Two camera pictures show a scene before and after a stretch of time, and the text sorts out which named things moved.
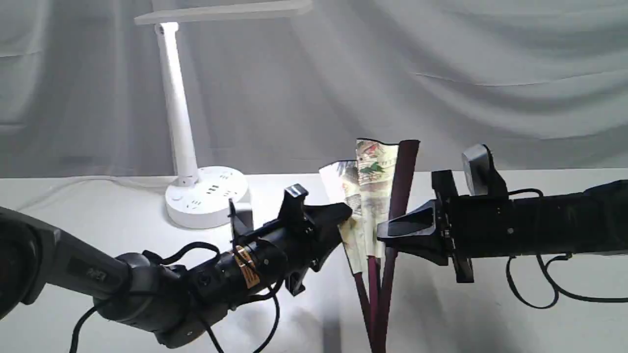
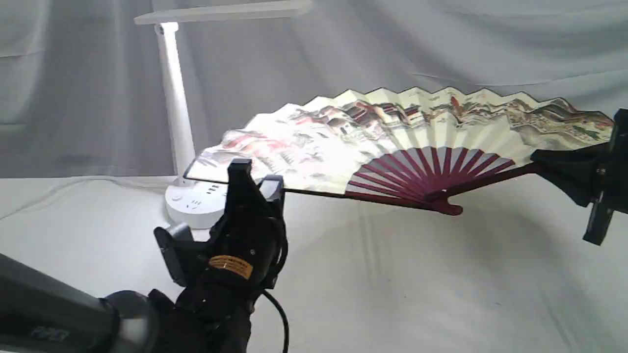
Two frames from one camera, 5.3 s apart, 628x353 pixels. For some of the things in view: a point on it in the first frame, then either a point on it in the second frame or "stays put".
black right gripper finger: (421, 221) → (594, 158)
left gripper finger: (327, 218) → (246, 202)
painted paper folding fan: (373, 187) → (430, 148)
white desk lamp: (202, 197) stays put
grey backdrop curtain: (84, 92) stays put
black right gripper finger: (434, 249) → (577, 177)
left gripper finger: (334, 241) → (272, 187)
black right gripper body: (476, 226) → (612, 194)
